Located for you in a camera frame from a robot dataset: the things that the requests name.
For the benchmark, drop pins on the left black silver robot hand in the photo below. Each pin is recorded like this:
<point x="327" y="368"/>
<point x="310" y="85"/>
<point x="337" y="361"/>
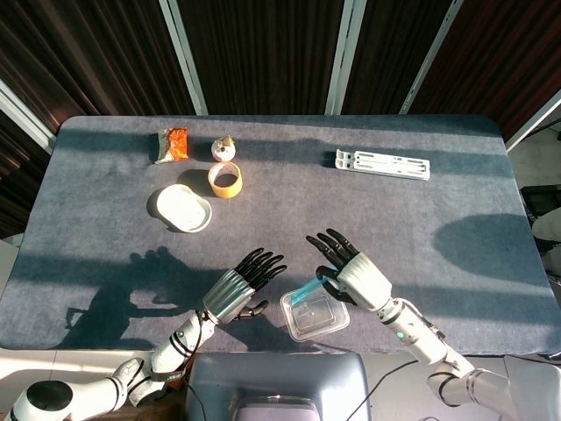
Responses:
<point x="230" y="294"/>

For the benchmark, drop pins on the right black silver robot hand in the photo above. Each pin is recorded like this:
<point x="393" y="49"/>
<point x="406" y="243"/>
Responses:
<point x="364" y="280"/>

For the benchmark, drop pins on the clear teal-rimmed container lid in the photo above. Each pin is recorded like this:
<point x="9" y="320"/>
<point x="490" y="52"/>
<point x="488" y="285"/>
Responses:
<point x="307" y="291"/>

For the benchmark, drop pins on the clear plastic container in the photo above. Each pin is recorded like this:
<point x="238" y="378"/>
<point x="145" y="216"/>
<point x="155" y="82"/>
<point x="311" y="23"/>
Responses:
<point x="315" y="320"/>

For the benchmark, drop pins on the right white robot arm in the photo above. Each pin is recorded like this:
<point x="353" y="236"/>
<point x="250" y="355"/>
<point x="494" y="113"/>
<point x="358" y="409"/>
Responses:
<point x="421" y="342"/>

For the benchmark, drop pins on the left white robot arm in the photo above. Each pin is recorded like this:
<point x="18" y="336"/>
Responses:
<point x="175" y="346"/>

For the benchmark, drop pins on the blue-grey table cloth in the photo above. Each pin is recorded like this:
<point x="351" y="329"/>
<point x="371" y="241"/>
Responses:
<point x="394" y="210"/>

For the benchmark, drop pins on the grey robot torso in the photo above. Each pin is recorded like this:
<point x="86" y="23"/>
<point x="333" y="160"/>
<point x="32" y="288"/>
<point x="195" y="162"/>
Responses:
<point x="210" y="381"/>

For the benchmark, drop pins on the white oval soap dish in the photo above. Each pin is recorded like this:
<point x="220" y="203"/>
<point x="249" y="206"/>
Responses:
<point x="182" y="208"/>

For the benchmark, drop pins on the yellow tape roll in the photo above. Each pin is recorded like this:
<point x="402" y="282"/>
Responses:
<point x="217" y="189"/>

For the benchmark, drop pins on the white folding stand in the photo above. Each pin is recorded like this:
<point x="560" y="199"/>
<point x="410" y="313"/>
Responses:
<point x="381" y="164"/>

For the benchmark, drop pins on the light grey chest housing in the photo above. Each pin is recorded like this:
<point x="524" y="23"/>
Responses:
<point x="276" y="410"/>

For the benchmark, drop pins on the small white toy figure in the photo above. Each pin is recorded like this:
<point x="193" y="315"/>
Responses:
<point x="223" y="150"/>

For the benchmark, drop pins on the orange snack packet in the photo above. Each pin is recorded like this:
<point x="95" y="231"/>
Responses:
<point x="175" y="144"/>

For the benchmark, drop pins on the black floor equipment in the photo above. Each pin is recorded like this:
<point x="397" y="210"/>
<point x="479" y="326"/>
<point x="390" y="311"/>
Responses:
<point x="541" y="199"/>

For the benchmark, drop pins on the white partition frame post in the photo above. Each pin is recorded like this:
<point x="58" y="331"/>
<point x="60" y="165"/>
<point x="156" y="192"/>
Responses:
<point x="344" y="57"/>
<point x="26" y="114"/>
<point x="532" y="120"/>
<point x="184" y="57"/>
<point x="431" y="57"/>

